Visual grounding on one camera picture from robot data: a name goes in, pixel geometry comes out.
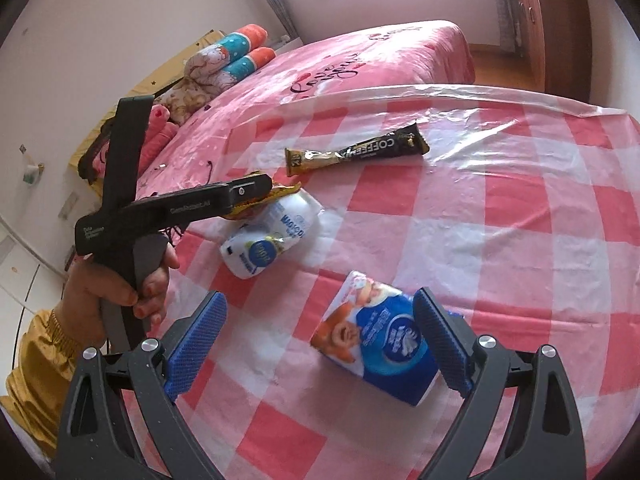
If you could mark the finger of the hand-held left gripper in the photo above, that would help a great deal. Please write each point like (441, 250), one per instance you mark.
(252, 187)

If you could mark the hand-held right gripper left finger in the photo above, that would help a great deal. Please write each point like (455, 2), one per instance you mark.
(200, 340)

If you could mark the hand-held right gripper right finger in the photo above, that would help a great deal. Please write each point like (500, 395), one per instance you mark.
(440, 340)

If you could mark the yellow snack wrapper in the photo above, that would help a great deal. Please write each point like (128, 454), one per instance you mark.
(285, 192)

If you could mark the white blue tissue pack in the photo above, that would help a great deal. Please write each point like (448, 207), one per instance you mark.
(380, 345)

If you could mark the person's left forearm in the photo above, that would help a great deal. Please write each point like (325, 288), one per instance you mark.
(40, 370)

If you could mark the person's left hand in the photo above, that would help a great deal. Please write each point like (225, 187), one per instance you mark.
(85, 290)

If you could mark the pink knitted pillow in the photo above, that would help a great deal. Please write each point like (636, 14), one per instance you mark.
(157, 132)

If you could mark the floral beige pillow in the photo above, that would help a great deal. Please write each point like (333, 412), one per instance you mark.
(185, 100)

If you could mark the black gold coffee stick packet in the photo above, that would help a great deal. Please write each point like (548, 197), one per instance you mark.
(360, 150)

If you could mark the pink checked tablecloth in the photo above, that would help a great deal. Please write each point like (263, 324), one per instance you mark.
(525, 260)

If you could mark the orange teal bolster pillow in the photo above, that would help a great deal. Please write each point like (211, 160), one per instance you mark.
(235, 40)
(250, 62)

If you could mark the yellow headboard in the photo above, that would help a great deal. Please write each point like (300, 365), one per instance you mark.
(165, 65)

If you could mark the bed with pink blanket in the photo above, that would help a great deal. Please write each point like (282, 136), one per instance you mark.
(400, 55)

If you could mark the brown wooden wardrobe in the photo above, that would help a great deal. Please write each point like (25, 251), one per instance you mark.
(550, 25)

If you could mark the wall socket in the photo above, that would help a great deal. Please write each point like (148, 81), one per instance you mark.
(70, 204)

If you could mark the small white wall fixture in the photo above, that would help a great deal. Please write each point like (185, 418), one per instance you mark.
(32, 170)

